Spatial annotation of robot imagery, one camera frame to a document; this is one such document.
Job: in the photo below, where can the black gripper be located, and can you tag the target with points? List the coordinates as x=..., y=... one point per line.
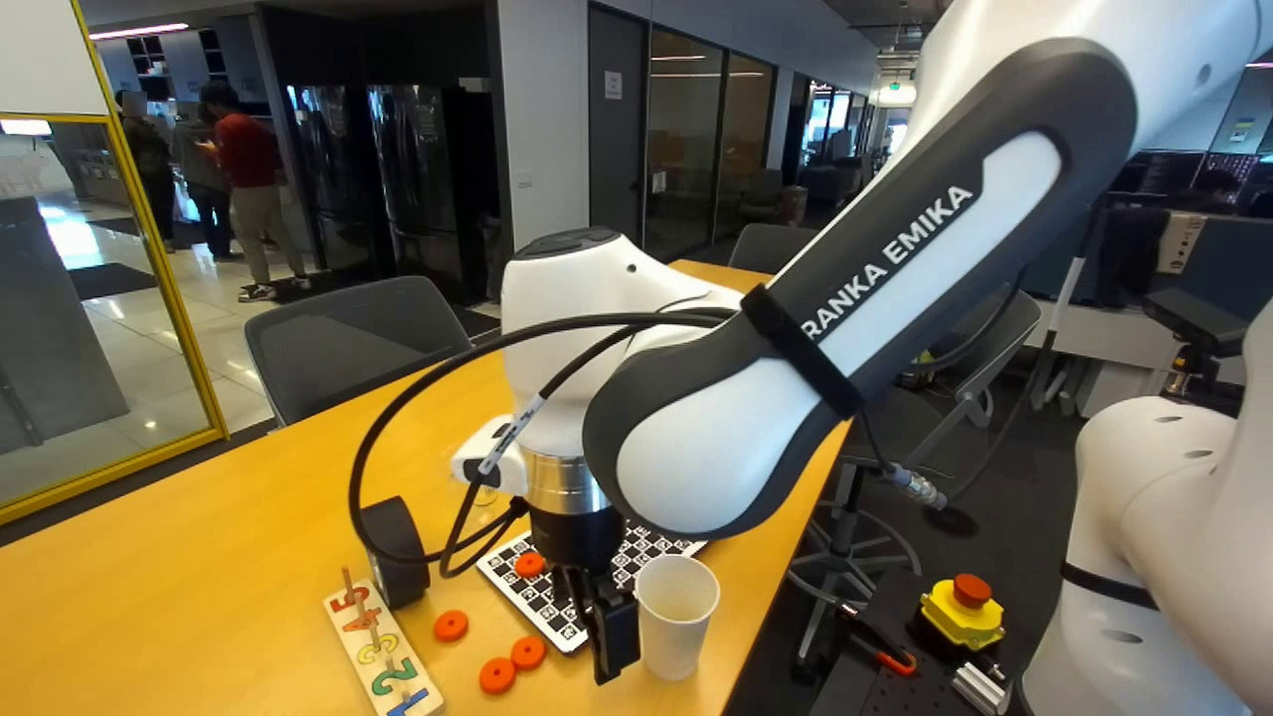
x=577, y=543

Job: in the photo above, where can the orange disc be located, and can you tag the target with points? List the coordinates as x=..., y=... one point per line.
x=532, y=566
x=532, y=650
x=451, y=628
x=500, y=673

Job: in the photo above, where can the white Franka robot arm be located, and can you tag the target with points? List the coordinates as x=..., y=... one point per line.
x=930, y=225

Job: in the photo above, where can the white paper cup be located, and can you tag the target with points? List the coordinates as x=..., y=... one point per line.
x=678, y=638

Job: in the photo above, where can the black white marker board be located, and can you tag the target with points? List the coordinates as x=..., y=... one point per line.
x=524, y=599

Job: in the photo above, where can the black tape roll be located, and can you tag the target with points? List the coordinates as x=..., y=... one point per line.
x=398, y=564

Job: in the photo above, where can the wooden number puzzle board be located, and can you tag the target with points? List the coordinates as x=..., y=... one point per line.
x=381, y=661

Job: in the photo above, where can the yellow red emergency stop button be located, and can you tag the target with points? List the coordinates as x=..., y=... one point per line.
x=959, y=619

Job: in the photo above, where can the grey office chair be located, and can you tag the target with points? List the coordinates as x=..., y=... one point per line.
x=353, y=343
x=770, y=250

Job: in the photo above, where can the silver metal box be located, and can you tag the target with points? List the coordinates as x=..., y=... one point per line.
x=982, y=685

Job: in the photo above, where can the black floor mat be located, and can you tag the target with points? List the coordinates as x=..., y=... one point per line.
x=283, y=288
x=113, y=282

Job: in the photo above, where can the black office chair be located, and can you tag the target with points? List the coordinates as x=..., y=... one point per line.
x=982, y=352

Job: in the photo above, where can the dark glass office door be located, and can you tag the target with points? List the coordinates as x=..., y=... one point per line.
x=683, y=133

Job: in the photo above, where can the yellow framed glass partition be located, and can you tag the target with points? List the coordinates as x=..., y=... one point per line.
x=83, y=372

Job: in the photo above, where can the person in red shirt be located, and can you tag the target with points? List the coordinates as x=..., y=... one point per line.
x=243, y=153

